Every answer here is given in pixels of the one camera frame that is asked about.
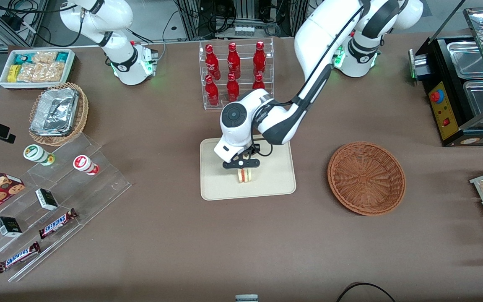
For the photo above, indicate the triangle sandwich with red filling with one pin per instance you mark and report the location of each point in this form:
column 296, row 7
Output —
column 245, row 176

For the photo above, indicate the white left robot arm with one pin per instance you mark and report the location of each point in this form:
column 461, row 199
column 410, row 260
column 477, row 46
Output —
column 317, row 37

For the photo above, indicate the cream rectangular plastic tray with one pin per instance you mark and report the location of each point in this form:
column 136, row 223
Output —
column 275, row 180

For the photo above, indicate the round brown wicker basket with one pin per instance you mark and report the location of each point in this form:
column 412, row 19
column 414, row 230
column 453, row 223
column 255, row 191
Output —
column 367, row 180

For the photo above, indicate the light wicker basket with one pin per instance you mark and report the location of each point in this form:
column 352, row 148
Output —
column 83, row 113

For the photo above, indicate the aluminium foil tray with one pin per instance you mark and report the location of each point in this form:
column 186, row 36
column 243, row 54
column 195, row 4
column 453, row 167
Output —
column 55, row 111

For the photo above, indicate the red cola bottle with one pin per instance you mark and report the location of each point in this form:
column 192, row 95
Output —
column 211, row 61
column 259, row 58
column 212, row 93
column 232, row 89
column 233, row 58
column 258, row 82

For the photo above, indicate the clear acrylic bottle rack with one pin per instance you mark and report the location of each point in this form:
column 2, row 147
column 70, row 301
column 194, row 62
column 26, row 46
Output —
column 244, row 54

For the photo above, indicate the white power strip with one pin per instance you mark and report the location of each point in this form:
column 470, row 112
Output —
column 243, row 30

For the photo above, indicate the clear acrylic step display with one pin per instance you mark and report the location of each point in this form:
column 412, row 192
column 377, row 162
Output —
column 99, row 184

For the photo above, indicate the small grey white object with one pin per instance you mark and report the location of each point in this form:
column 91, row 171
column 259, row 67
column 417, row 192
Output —
column 246, row 298

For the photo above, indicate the white cup with red lid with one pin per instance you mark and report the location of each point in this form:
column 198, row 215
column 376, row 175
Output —
column 84, row 163

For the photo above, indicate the Snickers chocolate bar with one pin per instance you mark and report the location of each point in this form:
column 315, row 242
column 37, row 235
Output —
column 17, row 257
column 57, row 223

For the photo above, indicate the small black box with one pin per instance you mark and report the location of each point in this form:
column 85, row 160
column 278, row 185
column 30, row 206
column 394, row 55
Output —
column 9, row 227
column 46, row 199

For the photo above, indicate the teal snack packet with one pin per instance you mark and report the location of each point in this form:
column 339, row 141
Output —
column 21, row 58
column 61, row 57

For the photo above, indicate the black food warmer cabinet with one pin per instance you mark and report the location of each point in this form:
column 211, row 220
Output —
column 438, row 121

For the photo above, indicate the white cup with green lid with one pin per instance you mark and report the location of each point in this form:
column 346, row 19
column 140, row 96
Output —
column 36, row 153

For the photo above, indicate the white plastic snack bin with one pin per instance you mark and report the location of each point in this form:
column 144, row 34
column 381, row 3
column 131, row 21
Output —
column 36, row 85

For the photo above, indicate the clear bag of crackers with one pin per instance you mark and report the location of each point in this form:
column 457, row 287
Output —
column 40, row 72
column 44, row 57

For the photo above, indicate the yellow snack packet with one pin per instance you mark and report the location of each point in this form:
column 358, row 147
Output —
column 13, row 73

